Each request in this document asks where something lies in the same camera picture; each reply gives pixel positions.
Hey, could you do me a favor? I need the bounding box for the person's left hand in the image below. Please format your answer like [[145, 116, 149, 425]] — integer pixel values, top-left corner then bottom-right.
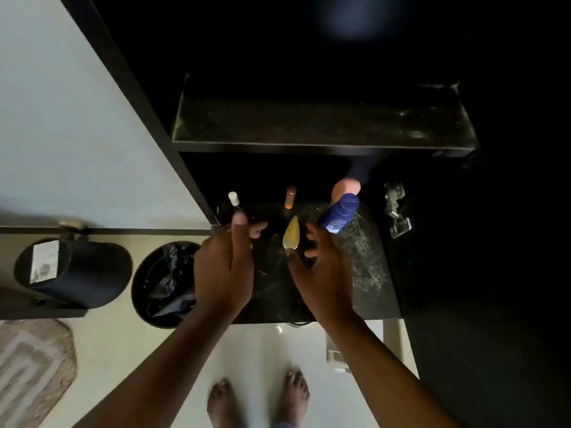
[[193, 212, 268, 320]]

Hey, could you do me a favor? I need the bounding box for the person's right hand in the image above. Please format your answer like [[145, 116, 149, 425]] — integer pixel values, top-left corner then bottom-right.
[[285, 222, 357, 326]]

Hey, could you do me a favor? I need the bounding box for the yellow teardrop bottle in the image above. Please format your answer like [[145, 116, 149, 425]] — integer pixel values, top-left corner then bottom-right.
[[282, 216, 300, 251]]

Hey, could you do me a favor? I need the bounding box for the blue bottle with label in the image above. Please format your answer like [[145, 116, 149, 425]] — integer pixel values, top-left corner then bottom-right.
[[319, 193, 360, 235]]

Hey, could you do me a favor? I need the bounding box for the pink rounded bottle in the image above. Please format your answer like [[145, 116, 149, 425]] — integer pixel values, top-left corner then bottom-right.
[[331, 178, 361, 206]]

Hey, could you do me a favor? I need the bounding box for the black cabinet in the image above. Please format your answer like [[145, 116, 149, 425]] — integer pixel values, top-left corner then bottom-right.
[[58, 0, 571, 326]]

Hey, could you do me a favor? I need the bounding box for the person's right forearm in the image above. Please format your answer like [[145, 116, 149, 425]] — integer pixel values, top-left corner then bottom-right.
[[319, 307, 463, 428]]

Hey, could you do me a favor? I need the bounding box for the person's left forearm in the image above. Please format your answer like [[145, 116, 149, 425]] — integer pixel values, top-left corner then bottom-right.
[[73, 307, 237, 428]]

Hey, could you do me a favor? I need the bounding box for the metal cabinet hinge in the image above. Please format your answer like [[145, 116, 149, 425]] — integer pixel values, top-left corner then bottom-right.
[[384, 182, 412, 239]]

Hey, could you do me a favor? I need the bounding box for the person's right foot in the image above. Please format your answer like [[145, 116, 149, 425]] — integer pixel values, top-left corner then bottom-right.
[[276, 369, 311, 427]]

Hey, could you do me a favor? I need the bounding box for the person's foot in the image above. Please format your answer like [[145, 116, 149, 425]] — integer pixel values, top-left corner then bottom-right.
[[276, 369, 311, 427], [206, 378, 245, 428]]

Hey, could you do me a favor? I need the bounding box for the person's left foot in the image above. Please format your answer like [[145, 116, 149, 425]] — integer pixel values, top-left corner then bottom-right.
[[206, 378, 245, 428]]

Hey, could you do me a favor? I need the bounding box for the black cabinet door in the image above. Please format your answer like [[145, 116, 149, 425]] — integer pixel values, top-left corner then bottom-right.
[[370, 146, 571, 428]]

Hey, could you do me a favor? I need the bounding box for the black plastic bin liner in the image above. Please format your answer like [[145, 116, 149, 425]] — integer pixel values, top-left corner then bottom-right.
[[143, 244, 200, 319]]

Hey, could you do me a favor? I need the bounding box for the beige plastic stool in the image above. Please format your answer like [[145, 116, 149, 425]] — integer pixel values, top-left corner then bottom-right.
[[324, 318, 406, 375]]

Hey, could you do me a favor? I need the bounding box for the black round trash bin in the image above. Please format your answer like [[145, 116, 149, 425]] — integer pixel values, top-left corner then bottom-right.
[[131, 241, 202, 329]]

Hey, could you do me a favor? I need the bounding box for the black cylindrical bin with sticker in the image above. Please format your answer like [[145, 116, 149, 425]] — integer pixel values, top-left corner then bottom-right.
[[13, 238, 134, 310]]

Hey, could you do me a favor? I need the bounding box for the black flat stand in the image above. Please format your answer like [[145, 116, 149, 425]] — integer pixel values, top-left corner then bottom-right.
[[0, 285, 89, 320]]

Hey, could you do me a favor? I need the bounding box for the woven beige floor mat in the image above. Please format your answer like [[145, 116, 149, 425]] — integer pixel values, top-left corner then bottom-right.
[[0, 319, 78, 428]]

